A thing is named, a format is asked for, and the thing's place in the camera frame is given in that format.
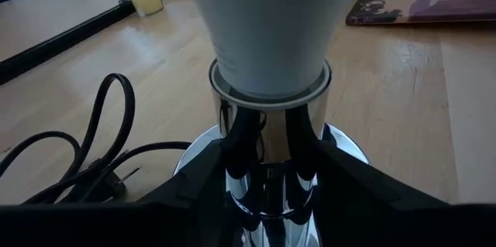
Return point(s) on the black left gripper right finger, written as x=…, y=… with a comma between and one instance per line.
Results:
x=387, y=227

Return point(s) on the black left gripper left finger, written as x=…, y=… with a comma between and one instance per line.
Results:
x=116, y=227

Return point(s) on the white lightbulb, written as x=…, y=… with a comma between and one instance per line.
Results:
x=271, y=26

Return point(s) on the light wooden desk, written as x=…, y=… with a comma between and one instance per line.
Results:
x=58, y=11

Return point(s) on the black aluminium table frame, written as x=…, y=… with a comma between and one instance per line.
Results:
x=58, y=44

